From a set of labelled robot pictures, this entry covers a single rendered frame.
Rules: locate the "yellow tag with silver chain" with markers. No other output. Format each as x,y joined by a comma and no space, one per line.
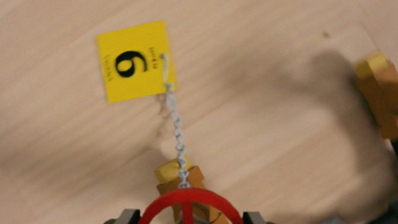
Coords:
135,64

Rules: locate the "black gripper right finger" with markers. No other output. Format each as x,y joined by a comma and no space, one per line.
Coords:
254,218

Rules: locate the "black pipe manifold with grey fittings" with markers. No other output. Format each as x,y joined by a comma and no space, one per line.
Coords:
378,84

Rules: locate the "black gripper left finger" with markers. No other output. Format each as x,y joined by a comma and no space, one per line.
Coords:
127,216

